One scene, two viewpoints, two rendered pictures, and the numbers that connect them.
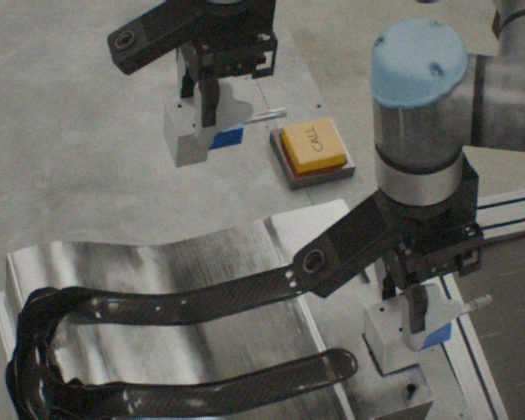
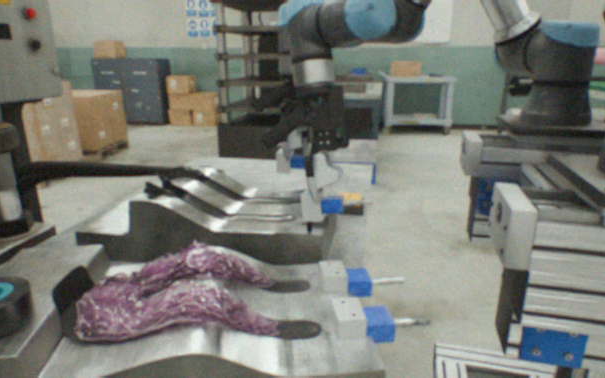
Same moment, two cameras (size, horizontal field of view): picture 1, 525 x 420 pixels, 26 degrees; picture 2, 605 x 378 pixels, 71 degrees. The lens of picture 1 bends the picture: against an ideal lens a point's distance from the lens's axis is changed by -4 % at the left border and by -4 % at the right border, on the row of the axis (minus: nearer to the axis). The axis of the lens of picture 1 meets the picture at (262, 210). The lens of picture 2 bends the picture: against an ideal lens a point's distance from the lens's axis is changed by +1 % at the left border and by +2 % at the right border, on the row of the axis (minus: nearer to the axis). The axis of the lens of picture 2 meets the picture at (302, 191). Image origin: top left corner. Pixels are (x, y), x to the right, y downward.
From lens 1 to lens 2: 0.93 m
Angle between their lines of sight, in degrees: 45
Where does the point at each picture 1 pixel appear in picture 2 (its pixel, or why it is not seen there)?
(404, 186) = (296, 72)
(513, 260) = not seen: outside the picture
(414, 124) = (295, 28)
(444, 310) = (328, 173)
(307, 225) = not seen: hidden behind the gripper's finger
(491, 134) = (323, 20)
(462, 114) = (312, 14)
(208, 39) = (287, 100)
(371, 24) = (478, 304)
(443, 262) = (327, 140)
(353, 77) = (461, 319)
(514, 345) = not seen: outside the picture
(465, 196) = (335, 97)
